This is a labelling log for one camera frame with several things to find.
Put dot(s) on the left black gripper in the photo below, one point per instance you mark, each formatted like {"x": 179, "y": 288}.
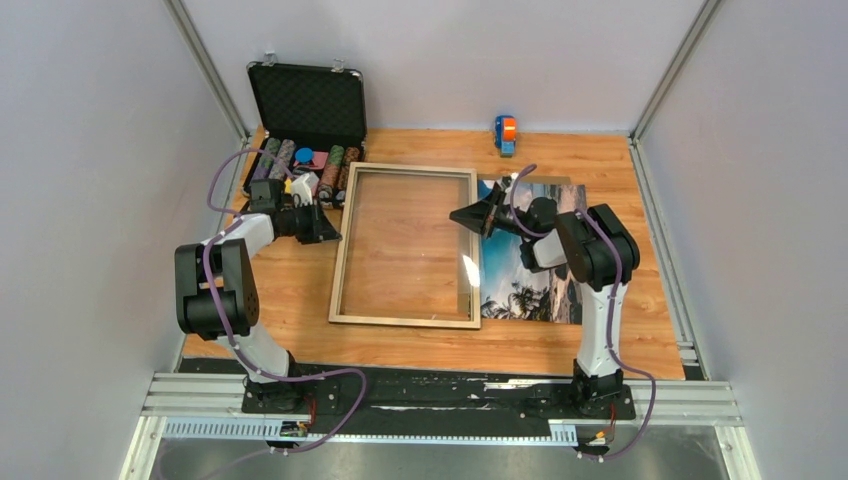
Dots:
{"x": 318, "y": 230}

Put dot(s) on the beach landscape photo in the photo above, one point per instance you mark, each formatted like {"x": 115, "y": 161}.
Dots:
{"x": 510, "y": 291}

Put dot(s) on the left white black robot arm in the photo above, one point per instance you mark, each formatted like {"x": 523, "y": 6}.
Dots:
{"x": 216, "y": 294}

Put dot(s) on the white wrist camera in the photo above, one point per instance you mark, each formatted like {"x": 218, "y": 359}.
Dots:
{"x": 506, "y": 182}
{"x": 303, "y": 189}

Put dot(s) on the black poker chip case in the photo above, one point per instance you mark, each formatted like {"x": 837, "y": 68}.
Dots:
{"x": 313, "y": 106}

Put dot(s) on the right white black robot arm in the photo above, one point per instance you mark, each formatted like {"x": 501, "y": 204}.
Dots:
{"x": 601, "y": 255}

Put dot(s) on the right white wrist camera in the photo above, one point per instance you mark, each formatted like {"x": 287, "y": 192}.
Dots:
{"x": 506, "y": 182}

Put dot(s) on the aluminium rail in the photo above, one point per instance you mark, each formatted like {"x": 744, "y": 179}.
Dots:
{"x": 677, "y": 402}

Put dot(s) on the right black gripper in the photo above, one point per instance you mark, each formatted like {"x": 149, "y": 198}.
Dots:
{"x": 482, "y": 214}

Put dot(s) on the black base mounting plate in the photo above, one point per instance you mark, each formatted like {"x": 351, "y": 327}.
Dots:
{"x": 430, "y": 403}

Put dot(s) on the wooden picture frame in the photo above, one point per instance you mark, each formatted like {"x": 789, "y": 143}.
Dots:
{"x": 404, "y": 321}

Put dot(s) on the blue orange tape dispenser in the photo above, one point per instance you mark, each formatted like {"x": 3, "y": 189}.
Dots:
{"x": 505, "y": 134}

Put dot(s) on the clear acrylic sheet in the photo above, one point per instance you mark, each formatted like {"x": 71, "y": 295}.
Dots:
{"x": 407, "y": 245}

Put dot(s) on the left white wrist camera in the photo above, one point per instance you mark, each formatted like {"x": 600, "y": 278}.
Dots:
{"x": 303, "y": 189}

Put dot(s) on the blue poker chip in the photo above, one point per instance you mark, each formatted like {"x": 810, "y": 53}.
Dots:
{"x": 304, "y": 155}

